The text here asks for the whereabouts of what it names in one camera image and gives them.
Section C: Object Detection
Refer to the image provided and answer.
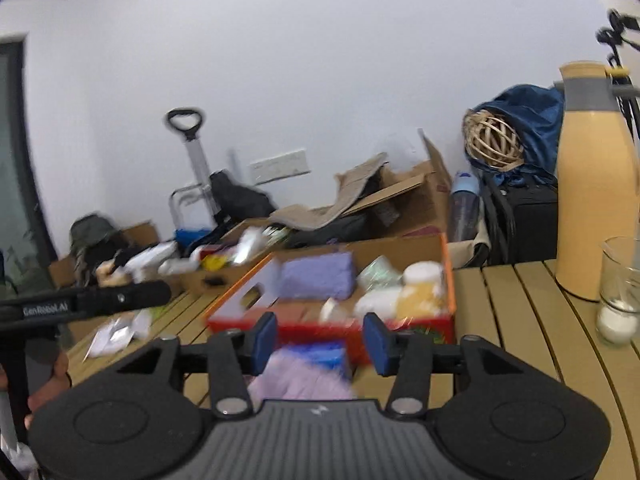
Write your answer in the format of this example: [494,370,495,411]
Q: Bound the pale green mesh pouch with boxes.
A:
[357,255,404,292]

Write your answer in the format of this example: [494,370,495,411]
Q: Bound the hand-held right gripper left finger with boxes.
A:
[107,312,279,419]

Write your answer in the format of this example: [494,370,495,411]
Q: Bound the person's left hand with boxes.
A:
[25,351,72,430]

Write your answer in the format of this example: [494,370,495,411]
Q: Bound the dark door frame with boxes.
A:
[0,34,57,293]

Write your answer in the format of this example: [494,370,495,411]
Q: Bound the dark blue cloth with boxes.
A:
[474,84,566,187]

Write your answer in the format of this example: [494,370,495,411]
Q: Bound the black trolley handle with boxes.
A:
[165,107,227,222]

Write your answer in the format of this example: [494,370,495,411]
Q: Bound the open brown cardboard box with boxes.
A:
[269,129,452,242]

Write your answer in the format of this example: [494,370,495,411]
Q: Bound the blue water bottle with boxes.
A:
[449,170,481,244]

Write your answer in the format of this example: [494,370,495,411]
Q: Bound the clear drinking glass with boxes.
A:
[595,236,640,347]

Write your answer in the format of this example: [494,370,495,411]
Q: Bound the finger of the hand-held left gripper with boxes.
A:
[70,280,174,319]

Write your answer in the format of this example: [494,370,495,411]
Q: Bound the metal folding frame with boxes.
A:
[169,186,212,242]

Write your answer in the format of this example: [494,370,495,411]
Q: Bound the yellow thermos jug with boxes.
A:
[552,61,640,303]

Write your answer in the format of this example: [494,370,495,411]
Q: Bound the blue plush toy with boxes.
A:
[294,341,352,380]

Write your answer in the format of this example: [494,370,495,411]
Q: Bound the black bag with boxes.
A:
[209,170,277,224]

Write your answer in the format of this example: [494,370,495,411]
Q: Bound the white wall outlet strip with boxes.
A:
[248,148,309,184]

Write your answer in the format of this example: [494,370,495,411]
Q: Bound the purple towel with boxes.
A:
[276,251,357,302]

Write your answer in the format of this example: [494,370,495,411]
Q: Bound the small white soft item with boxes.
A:
[319,297,352,325]

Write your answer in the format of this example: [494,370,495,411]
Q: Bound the wicker ball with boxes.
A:
[463,109,525,171]

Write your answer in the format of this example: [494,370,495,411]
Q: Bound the black camera tripod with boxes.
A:
[594,8,640,142]

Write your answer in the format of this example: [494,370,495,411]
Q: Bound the cream round soft toy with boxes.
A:
[399,261,449,321]

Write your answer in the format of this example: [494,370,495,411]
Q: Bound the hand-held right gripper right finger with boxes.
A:
[363,312,540,419]

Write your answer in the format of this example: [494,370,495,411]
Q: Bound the pink fuzzy cloth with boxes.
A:
[247,347,357,402]

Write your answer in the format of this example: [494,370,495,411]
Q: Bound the black clothing pile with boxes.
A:
[96,246,147,275]

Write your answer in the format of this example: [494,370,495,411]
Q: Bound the dark backpack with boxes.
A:
[69,214,122,282]

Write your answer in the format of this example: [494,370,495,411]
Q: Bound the white paper packets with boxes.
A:
[82,309,154,361]

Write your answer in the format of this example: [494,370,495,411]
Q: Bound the large cardboard box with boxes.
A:
[49,221,162,288]

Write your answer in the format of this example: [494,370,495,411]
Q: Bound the small cardboard tray box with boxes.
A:
[171,217,282,297]

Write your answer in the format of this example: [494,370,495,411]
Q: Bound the red cardboard box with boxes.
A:
[204,232,457,367]

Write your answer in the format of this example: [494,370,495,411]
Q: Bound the black suitcase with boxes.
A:
[481,175,559,266]

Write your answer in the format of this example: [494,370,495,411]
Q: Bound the white soft toy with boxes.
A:
[353,286,403,319]

